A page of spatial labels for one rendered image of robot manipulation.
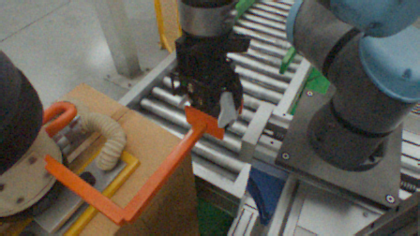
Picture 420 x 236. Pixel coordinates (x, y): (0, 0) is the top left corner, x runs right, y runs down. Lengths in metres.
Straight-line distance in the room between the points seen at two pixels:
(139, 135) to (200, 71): 0.33
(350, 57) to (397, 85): 0.08
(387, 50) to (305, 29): 0.15
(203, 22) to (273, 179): 0.43
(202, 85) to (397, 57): 0.26
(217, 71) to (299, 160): 0.24
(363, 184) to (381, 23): 0.35
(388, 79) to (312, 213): 0.31
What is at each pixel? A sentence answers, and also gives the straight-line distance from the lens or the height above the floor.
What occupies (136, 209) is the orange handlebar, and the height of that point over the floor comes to 1.09.
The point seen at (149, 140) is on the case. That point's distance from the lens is 0.65.
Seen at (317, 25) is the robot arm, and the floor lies 1.24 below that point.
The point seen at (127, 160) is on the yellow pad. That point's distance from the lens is 0.61.
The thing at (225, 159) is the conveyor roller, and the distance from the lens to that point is 1.07.
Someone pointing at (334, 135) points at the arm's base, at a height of 1.10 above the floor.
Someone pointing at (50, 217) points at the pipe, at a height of 1.00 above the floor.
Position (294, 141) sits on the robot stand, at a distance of 0.55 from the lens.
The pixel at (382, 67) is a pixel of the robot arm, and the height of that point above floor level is 1.25.
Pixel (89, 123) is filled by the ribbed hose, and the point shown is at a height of 1.03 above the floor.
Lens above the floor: 1.47
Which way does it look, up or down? 50 degrees down
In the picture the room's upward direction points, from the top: straight up
